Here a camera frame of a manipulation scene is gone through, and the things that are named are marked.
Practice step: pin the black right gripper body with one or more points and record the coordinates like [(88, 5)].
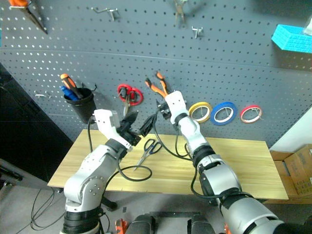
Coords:
[(166, 112)]

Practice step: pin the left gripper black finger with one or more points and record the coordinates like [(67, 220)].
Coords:
[(148, 125), (131, 119)]

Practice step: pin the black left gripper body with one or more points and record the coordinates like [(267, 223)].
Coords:
[(130, 136)]

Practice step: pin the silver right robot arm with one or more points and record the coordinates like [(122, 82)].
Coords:
[(214, 175)]

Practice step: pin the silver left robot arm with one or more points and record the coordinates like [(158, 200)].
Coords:
[(83, 175)]

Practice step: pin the yellow tape roll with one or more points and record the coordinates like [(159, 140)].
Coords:
[(200, 106)]

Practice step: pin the dark grey pegboard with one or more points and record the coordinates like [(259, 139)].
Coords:
[(146, 53)]

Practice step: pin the blue tape roll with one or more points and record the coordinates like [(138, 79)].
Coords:
[(223, 106)]

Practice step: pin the red tape roll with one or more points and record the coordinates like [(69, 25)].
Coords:
[(251, 107)]

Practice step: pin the black tool cup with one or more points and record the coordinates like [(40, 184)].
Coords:
[(83, 107)]

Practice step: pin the black table leg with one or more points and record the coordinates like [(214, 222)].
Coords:
[(109, 203)]

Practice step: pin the orange black screwdriver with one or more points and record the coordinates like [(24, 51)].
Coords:
[(70, 84)]

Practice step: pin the short metal peg hook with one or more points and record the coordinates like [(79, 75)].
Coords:
[(197, 31)]

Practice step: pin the dark rounded shape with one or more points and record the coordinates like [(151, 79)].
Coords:
[(201, 225), (142, 224)]

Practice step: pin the bare metal pliers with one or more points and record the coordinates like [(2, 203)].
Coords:
[(180, 12)]

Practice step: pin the black metal crossbar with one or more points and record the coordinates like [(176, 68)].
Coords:
[(174, 214)]

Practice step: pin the orange black object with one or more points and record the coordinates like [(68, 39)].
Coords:
[(120, 226)]

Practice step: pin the thin metal peg hook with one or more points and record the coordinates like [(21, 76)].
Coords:
[(42, 95)]

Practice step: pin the long double metal peg hook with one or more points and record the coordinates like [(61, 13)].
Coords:
[(107, 10)]

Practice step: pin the cyan plastic basket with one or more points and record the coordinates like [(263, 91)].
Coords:
[(290, 39)]

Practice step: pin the brown cardboard box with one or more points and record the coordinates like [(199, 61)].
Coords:
[(297, 170)]

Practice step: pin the white item in basket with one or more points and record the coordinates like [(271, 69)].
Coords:
[(309, 26)]

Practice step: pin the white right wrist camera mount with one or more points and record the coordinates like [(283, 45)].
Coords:
[(176, 104)]

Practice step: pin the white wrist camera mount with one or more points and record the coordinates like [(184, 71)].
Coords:
[(104, 124), (176, 104)]

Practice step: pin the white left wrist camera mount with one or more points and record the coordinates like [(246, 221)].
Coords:
[(104, 124)]

